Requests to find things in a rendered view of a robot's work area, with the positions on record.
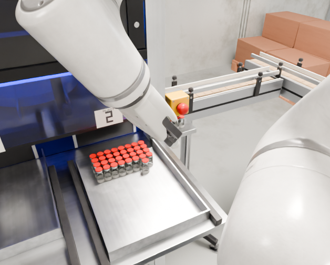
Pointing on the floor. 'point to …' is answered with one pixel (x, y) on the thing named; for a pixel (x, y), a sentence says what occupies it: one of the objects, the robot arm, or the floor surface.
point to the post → (155, 53)
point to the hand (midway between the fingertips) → (164, 132)
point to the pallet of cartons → (295, 43)
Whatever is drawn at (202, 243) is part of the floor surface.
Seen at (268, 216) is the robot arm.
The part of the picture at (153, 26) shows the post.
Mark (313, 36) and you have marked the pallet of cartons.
